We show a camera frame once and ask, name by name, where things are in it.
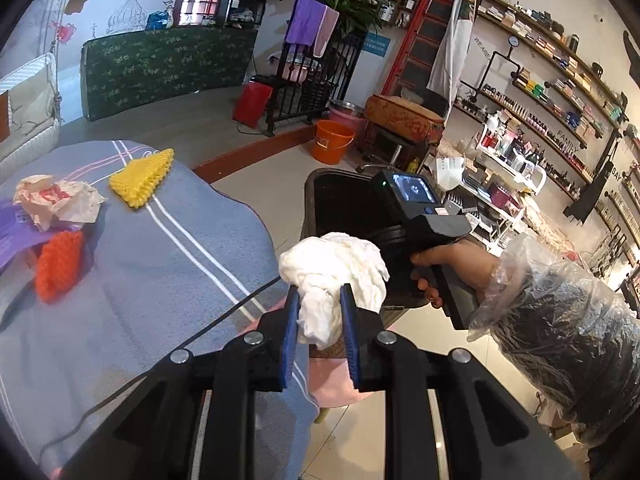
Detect purple towel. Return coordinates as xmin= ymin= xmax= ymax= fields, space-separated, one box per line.
xmin=285 ymin=0 xmax=328 ymax=47

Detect white wicker swing sofa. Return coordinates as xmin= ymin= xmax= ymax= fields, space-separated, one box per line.
xmin=0 ymin=52 xmax=63 ymax=171

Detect person's right forearm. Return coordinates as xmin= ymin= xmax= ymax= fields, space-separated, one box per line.
xmin=467 ymin=232 xmax=640 ymax=448

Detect white tissue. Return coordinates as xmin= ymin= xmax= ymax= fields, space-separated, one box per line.
xmin=278 ymin=232 xmax=391 ymax=350

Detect blue wall sign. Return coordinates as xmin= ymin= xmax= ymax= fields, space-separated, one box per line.
xmin=364 ymin=32 xmax=391 ymax=57

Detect white cushion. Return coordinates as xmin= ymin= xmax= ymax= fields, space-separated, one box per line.
xmin=7 ymin=72 xmax=56 ymax=136

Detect pink plastic basin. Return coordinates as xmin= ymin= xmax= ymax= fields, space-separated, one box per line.
xmin=280 ymin=55 xmax=311 ymax=83
xmin=327 ymin=102 xmax=368 ymax=133

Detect black glass tank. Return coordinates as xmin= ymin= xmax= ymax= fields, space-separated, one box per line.
xmin=222 ymin=0 xmax=266 ymax=28

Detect swing rope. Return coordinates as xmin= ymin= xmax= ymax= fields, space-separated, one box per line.
xmin=50 ymin=10 xmax=66 ymax=121

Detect red ladder shelf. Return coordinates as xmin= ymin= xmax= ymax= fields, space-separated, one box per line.
xmin=387 ymin=0 xmax=473 ymax=98

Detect pink towel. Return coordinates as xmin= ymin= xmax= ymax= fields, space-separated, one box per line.
xmin=312 ymin=6 xmax=341 ymax=59

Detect red shopping bag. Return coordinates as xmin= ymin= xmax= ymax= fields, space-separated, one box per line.
xmin=232 ymin=81 xmax=274 ymax=129

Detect orange foam fruit net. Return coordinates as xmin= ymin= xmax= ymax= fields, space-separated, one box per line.
xmin=34 ymin=230 xmax=86 ymax=305

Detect wall shelves of cosmetic bottles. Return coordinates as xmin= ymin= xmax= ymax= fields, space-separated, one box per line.
xmin=452 ymin=0 xmax=640 ymax=271

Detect green patterned mattress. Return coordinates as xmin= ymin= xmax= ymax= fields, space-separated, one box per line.
xmin=81 ymin=25 xmax=258 ymax=122

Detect black cable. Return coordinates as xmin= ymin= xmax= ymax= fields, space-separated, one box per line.
xmin=37 ymin=282 xmax=288 ymax=471

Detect white trolley cart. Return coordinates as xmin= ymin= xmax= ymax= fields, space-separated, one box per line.
xmin=470 ymin=125 xmax=548 ymax=256

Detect wall poster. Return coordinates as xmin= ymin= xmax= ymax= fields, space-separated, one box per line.
xmin=0 ymin=0 xmax=186 ymax=91

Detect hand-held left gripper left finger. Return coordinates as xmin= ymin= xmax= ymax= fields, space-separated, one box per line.
xmin=56 ymin=285 xmax=302 ymax=480

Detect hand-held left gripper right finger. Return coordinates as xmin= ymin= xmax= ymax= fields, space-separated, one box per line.
xmin=340 ymin=284 xmax=582 ymax=480

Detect yellow foam fruit net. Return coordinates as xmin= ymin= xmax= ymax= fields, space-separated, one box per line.
xmin=108 ymin=148 xmax=176 ymax=209

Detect pink plastic stool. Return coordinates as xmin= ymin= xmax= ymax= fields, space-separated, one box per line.
xmin=272 ymin=292 xmax=406 ymax=426

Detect purple packet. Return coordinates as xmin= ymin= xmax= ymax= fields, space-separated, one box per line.
xmin=0 ymin=199 xmax=51 ymax=271

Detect red white wrapper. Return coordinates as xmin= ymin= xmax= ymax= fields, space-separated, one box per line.
xmin=12 ymin=175 xmax=108 ymax=233

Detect orange plastic bucket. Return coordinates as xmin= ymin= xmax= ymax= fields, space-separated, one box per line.
xmin=312 ymin=120 xmax=357 ymax=165

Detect person's right hand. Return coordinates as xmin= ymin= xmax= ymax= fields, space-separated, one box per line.
xmin=409 ymin=238 xmax=502 ymax=311

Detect blue-grey striped blanket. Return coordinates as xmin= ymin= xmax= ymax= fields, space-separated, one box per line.
xmin=0 ymin=140 xmax=321 ymax=480

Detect dark woven trash bin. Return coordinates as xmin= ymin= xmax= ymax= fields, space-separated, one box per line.
xmin=299 ymin=167 xmax=445 ymax=362

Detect black metal rack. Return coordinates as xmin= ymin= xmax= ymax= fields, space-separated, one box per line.
xmin=265 ymin=30 xmax=363 ymax=137

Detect white coat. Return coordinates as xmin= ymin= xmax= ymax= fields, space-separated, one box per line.
xmin=430 ymin=0 xmax=476 ymax=106

